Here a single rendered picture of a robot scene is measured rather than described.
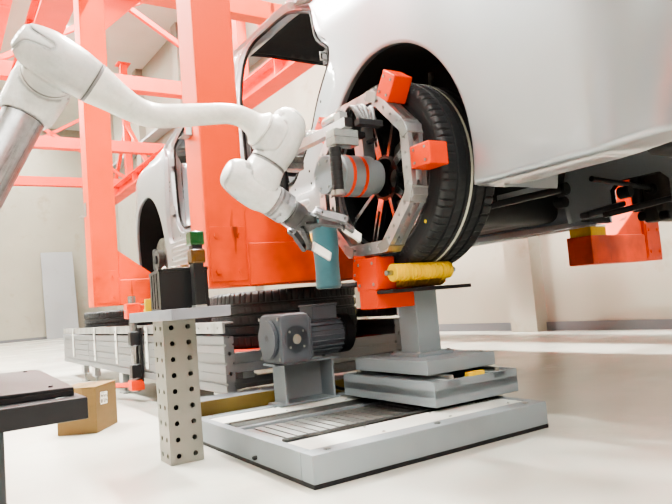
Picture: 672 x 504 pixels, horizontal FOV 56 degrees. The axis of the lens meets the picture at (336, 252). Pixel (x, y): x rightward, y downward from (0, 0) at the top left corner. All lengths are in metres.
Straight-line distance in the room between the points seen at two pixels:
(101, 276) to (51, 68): 2.71
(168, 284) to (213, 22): 1.14
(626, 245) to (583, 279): 1.99
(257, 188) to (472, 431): 0.89
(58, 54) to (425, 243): 1.17
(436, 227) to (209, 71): 1.06
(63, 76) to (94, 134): 2.76
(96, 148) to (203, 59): 1.94
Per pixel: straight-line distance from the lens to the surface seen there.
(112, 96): 1.60
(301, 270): 2.48
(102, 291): 4.18
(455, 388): 2.01
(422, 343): 2.20
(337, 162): 1.90
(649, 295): 5.66
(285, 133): 1.71
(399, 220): 1.99
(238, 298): 2.65
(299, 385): 2.42
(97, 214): 4.23
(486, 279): 6.67
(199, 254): 1.77
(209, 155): 2.39
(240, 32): 9.29
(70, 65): 1.58
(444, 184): 1.97
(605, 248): 3.84
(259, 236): 2.42
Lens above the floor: 0.44
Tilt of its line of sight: 4 degrees up
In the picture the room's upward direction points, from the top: 5 degrees counter-clockwise
